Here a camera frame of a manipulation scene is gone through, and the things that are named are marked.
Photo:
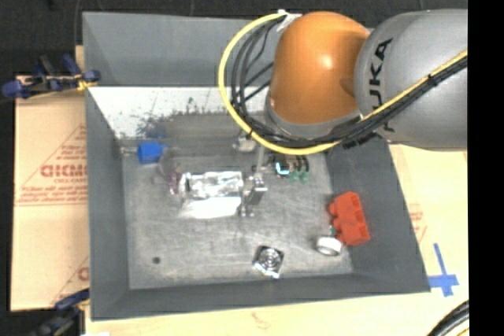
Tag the grey metal bin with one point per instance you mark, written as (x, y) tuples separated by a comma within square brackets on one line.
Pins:
[(197, 244)]

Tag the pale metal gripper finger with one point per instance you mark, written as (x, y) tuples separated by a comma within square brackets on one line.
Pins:
[(260, 198), (247, 196)]

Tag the blue rounded block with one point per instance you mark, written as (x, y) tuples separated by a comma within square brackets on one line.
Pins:
[(150, 152)]

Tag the red toy brick block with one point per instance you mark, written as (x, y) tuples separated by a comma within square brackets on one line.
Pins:
[(350, 218)]

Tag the brown cardboard board red print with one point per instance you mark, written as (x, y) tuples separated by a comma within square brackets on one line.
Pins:
[(47, 224)]

